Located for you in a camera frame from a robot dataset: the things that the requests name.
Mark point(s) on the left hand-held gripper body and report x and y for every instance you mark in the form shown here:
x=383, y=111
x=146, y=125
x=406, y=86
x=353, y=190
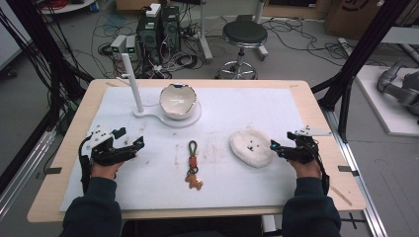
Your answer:
x=105, y=153

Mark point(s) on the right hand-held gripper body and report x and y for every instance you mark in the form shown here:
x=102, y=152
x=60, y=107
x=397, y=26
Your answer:
x=304, y=148

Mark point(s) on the person's left hand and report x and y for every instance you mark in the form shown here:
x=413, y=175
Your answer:
x=105, y=170

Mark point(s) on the person's right hand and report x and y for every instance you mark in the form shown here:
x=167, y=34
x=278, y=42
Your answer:
x=308, y=169

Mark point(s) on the white fluffy pad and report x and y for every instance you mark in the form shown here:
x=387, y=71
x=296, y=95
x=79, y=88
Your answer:
x=253, y=158

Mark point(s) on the dark tape strip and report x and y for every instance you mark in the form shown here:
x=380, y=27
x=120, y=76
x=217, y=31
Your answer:
x=52, y=170
x=347, y=170

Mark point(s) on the white stand with pole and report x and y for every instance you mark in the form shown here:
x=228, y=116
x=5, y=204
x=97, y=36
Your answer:
x=134, y=84

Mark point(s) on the white eggshell-shaped bowl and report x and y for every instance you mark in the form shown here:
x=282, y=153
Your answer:
x=178, y=100

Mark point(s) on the white table mat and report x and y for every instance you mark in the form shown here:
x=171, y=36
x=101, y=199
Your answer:
x=217, y=108

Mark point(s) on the white platform board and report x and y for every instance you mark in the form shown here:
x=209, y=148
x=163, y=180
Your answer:
x=378, y=108

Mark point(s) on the grey power unit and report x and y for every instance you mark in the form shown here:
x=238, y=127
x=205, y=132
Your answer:
x=131, y=46
x=118, y=44

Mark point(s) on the black computer tower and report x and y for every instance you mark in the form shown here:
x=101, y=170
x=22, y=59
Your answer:
x=149, y=36
x=171, y=28

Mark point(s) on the white power strip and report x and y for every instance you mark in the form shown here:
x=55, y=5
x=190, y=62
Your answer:
x=346, y=46

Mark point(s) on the black round stool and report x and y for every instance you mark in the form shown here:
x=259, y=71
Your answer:
x=245, y=34

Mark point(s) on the white table leg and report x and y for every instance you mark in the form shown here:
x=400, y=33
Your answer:
x=261, y=19
x=205, y=33

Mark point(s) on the white box on computer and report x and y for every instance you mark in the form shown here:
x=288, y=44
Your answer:
x=153, y=10

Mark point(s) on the cardboard box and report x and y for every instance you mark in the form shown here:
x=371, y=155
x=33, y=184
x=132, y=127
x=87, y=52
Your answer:
x=359, y=16

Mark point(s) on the aluminium rail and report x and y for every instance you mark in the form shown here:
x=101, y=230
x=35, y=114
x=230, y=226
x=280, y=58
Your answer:
x=23, y=174
x=359, y=177

